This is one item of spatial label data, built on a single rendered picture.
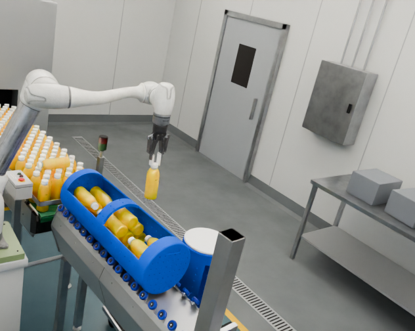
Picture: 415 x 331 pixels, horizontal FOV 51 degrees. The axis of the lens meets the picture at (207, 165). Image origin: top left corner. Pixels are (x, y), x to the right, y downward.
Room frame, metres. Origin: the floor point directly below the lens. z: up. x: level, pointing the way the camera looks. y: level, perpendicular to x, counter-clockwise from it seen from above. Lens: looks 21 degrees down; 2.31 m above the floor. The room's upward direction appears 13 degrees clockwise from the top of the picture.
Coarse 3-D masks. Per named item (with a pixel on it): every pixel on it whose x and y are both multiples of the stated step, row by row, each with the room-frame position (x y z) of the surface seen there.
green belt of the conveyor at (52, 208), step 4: (28, 200) 2.41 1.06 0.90; (32, 204) 2.38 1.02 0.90; (36, 204) 2.39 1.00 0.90; (56, 204) 2.44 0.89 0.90; (36, 208) 2.34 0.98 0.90; (52, 208) 2.38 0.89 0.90; (56, 208) 2.39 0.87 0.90; (40, 212) 2.30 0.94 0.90; (44, 212) 2.31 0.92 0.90; (48, 212) 2.32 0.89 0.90; (52, 212) 2.34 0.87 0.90; (40, 216) 2.28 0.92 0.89; (44, 216) 2.29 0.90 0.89; (48, 216) 2.31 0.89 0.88; (52, 216) 2.32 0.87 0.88; (44, 220) 2.28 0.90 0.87; (48, 220) 2.30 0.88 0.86; (52, 220) 2.32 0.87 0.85
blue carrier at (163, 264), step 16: (80, 176) 2.26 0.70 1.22; (96, 176) 2.40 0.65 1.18; (64, 192) 2.21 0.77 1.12; (112, 192) 2.36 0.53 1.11; (80, 208) 2.08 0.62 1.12; (112, 208) 1.98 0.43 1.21; (128, 208) 2.23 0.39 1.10; (96, 224) 1.95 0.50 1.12; (144, 224) 2.12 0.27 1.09; (160, 224) 1.95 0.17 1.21; (112, 240) 1.84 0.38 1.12; (160, 240) 1.76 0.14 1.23; (176, 240) 1.79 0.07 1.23; (112, 256) 1.86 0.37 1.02; (128, 256) 1.74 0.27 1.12; (144, 256) 1.69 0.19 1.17; (160, 256) 1.70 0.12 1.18; (176, 256) 1.77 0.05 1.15; (128, 272) 1.75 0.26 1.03; (144, 272) 1.65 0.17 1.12; (160, 272) 1.71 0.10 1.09; (176, 272) 1.79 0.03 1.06; (144, 288) 1.66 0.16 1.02; (160, 288) 1.73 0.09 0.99
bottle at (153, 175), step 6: (150, 168) 2.15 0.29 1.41; (156, 168) 2.14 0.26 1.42; (150, 174) 2.12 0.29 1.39; (156, 174) 2.13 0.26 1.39; (150, 180) 2.12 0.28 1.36; (156, 180) 2.13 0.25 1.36; (150, 186) 2.12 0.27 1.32; (156, 186) 2.14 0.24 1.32; (144, 192) 2.14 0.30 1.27; (150, 192) 2.12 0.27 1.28; (156, 192) 2.14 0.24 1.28; (150, 198) 2.12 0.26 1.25
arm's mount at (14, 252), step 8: (8, 224) 1.89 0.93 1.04; (8, 232) 1.82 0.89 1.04; (8, 240) 1.76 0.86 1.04; (16, 240) 1.78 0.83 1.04; (8, 248) 1.71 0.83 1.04; (16, 248) 1.72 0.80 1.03; (0, 256) 1.64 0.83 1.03; (8, 256) 1.65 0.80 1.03; (16, 256) 1.68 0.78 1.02; (24, 256) 1.70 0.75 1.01
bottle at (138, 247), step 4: (132, 240) 1.86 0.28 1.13; (136, 240) 1.84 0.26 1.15; (140, 240) 1.84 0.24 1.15; (132, 244) 1.83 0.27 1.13; (136, 244) 1.81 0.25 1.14; (140, 244) 1.81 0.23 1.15; (144, 244) 1.82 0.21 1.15; (132, 248) 1.81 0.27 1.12; (136, 248) 1.80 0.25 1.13; (140, 248) 1.79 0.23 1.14; (144, 248) 1.79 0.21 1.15; (136, 252) 1.79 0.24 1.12; (140, 252) 1.77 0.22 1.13; (140, 256) 1.76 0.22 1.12
